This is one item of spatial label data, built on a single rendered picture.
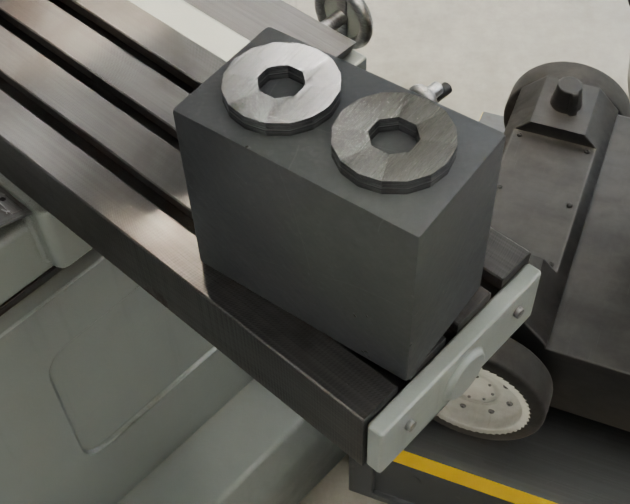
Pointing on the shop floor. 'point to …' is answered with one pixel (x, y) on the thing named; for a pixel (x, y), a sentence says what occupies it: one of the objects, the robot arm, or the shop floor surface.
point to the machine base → (243, 457)
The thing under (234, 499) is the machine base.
